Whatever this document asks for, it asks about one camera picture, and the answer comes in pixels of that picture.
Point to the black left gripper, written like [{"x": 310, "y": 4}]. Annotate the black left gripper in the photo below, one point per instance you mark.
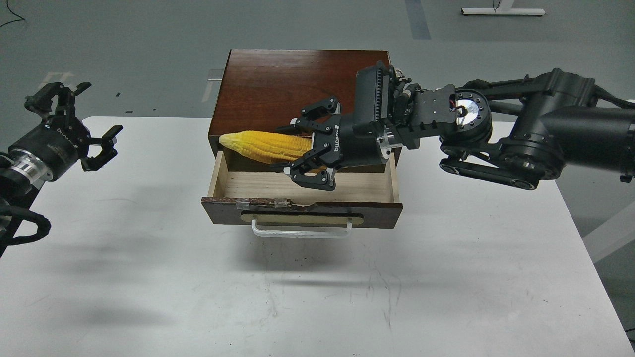
[{"x": 344, "y": 143}]

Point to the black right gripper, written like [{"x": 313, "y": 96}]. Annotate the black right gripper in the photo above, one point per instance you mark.
[{"x": 48, "y": 151}]

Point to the yellow corn cob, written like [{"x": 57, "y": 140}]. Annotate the yellow corn cob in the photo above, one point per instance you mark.
[{"x": 257, "y": 150}]

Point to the wooden drawer with white handle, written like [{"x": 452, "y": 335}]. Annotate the wooden drawer with white handle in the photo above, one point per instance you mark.
[{"x": 243, "y": 191}]

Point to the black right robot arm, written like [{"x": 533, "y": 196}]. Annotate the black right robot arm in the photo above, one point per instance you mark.
[{"x": 19, "y": 225}]

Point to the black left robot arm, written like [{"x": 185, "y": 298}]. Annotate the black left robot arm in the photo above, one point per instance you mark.
[{"x": 515, "y": 133}]

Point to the dark wooden cabinet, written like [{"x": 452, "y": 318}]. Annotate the dark wooden cabinet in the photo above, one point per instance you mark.
[{"x": 264, "y": 89}]

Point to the white table leg base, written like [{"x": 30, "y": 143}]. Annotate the white table leg base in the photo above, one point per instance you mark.
[{"x": 502, "y": 8}]

